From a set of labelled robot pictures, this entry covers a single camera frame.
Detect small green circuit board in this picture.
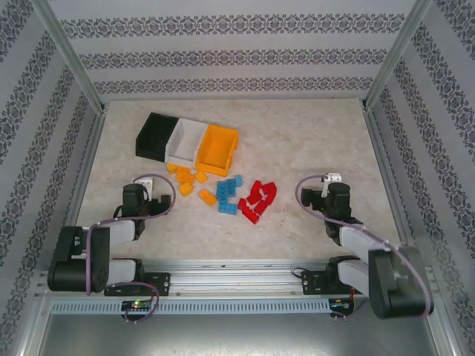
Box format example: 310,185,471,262
329,297,356,312
121,300,154,312

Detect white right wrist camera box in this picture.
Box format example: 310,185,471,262
320,172,343,198

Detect purple cable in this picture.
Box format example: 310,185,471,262
295,174,434,323
85,173,176,323

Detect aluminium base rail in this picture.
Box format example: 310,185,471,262
36,258,436,298

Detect aluminium table side rail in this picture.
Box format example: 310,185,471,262
50,109,108,271
362,107,424,268

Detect white plastic bin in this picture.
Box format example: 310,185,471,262
164,117,210,170

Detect black plastic bin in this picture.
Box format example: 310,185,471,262
134,112,180,165

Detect short aluminium corner post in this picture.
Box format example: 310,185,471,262
425,292,463,356
14,292,53,356

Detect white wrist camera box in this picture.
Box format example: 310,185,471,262
320,172,343,198
134,177,154,202

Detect orange plastic bin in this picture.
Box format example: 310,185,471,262
194,124,240,177

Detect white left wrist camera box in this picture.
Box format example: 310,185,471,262
134,177,154,202

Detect grey slotted cable duct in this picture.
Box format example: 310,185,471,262
49,298,332,316

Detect grey metal sheet panel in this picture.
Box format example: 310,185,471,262
36,313,452,356

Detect aluminium frame post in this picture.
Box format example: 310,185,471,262
361,0,438,112
28,0,109,114

